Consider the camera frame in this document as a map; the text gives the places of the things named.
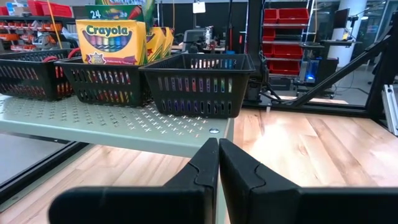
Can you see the black slotted plastic basket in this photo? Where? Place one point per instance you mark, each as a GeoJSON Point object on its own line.
{"type": "Point", "coordinates": [102, 84]}
{"type": "Point", "coordinates": [199, 90]}
{"type": "Point", "coordinates": [25, 77]}

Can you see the red bin shelving rack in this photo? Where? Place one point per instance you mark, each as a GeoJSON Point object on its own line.
{"type": "Point", "coordinates": [286, 49]}

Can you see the red rubber band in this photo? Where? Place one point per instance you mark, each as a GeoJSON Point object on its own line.
{"type": "Point", "coordinates": [73, 51]}
{"type": "Point", "coordinates": [49, 58]}

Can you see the green perforated metal shelf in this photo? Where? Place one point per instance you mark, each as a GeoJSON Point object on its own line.
{"type": "Point", "coordinates": [93, 124]}

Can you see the white round pillar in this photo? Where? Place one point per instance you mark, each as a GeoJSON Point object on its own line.
{"type": "Point", "coordinates": [345, 53]}

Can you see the small dark monitor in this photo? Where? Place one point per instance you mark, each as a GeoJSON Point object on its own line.
{"type": "Point", "coordinates": [341, 18]}

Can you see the red storage bin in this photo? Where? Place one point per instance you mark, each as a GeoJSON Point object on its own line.
{"type": "Point", "coordinates": [56, 9]}

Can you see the grey machine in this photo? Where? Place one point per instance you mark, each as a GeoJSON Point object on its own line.
{"type": "Point", "coordinates": [192, 37]}

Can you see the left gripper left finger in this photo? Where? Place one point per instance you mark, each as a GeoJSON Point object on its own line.
{"type": "Point", "coordinates": [140, 205]}

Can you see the dark storage rack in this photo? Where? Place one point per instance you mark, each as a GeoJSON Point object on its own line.
{"type": "Point", "coordinates": [18, 31]}

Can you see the silver metal bracket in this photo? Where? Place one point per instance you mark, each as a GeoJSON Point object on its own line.
{"type": "Point", "coordinates": [391, 105]}

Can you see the black computer tower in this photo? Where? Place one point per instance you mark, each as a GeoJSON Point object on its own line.
{"type": "Point", "coordinates": [323, 70]}

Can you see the yellow green crayon box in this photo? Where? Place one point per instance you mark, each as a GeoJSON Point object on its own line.
{"type": "Point", "coordinates": [118, 12]}
{"type": "Point", "coordinates": [109, 40]}
{"type": "Point", "coordinates": [169, 40]}
{"type": "Point", "coordinates": [155, 43]}

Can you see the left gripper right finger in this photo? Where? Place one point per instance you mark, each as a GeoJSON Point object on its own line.
{"type": "Point", "coordinates": [311, 208]}

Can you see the white hanging tag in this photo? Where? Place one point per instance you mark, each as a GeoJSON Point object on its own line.
{"type": "Point", "coordinates": [199, 7]}

